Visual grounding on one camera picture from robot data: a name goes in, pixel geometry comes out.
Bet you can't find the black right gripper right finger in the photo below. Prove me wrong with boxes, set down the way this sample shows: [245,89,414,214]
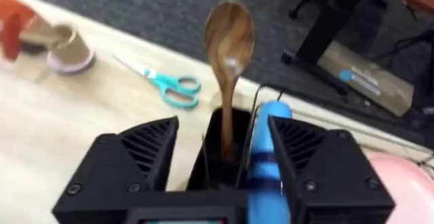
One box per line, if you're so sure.
[267,115,396,224]

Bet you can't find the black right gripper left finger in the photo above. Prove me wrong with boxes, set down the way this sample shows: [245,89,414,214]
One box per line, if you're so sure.
[52,115,180,224]

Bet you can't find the wooden spoon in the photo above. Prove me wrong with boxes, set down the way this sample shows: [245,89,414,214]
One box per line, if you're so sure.
[203,0,255,162]

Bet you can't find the blue cylindrical object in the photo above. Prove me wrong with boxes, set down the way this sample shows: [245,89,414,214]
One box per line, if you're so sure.
[246,100,293,224]

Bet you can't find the pink plate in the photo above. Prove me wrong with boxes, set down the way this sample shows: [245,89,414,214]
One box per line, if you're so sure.
[364,151,434,224]

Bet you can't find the black cutlery holder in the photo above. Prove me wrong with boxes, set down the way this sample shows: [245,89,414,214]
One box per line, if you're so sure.
[186,107,254,191]

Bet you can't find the cardboard box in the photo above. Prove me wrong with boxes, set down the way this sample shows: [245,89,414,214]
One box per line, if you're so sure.
[317,40,416,118]

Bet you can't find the brown tape roll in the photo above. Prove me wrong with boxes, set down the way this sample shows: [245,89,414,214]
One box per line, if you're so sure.
[45,23,96,75]

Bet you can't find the black desk leg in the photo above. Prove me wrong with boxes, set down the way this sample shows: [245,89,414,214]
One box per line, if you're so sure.
[280,0,371,96]

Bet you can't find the red tape roll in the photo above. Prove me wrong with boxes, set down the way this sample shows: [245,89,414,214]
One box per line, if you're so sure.
[1,12,23,62]

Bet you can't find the teal handled scissors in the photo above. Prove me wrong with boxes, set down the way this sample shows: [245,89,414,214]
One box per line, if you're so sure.
[113,54,202,111]

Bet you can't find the black wire dish rack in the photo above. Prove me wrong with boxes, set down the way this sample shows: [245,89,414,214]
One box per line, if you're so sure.
[235,83,285,187]

